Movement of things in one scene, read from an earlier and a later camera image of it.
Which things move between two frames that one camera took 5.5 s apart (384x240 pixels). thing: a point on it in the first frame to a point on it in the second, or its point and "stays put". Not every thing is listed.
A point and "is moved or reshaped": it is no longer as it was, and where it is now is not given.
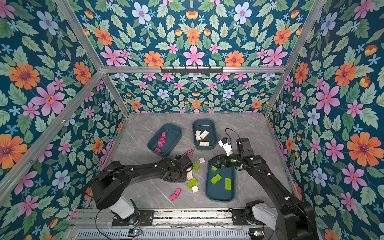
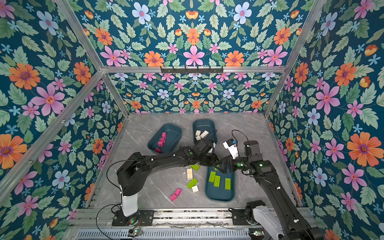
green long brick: x=195 y=167 stays put
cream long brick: x=189 y=175 stays put
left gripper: x=173 y=180 to x=215 y=159
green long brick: x=216 y=178 is moved or reshaped
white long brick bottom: x=204 y=134 stays put
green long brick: x=193 y=182 stays put
